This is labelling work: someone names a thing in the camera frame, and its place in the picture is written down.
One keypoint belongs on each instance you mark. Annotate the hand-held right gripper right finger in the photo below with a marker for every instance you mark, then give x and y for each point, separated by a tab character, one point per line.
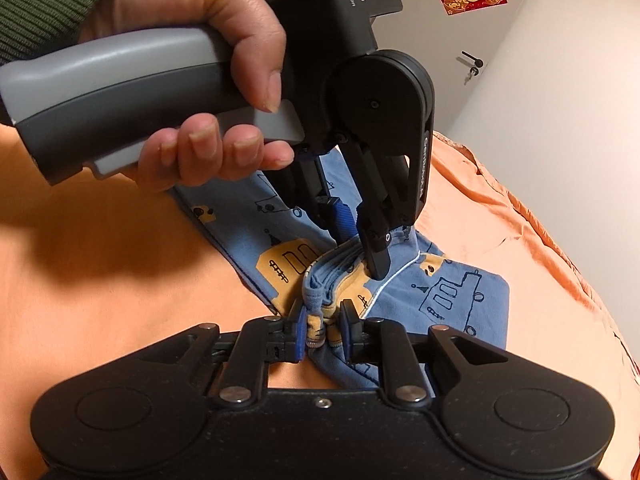
348	332

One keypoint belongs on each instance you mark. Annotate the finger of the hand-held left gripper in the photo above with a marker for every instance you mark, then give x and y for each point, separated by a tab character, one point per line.
345	220
375	255

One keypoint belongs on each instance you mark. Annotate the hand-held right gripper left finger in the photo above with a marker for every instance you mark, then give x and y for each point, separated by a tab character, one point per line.
300	332

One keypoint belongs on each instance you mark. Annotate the blue car print pants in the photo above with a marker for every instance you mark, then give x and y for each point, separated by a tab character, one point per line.
450	300

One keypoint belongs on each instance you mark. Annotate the person's left forearm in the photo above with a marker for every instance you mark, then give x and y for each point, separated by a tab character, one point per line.
40	5

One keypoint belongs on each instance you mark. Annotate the person's left hand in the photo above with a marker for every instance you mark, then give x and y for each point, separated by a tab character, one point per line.
200	0

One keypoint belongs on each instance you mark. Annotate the orange bed sheet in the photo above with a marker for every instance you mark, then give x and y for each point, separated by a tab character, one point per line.
125	260

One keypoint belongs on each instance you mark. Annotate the door lock with key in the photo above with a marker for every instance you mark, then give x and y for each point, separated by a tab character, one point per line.
470	75

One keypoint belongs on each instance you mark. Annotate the white bedroom door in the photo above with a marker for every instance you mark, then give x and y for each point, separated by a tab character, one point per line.
430	45

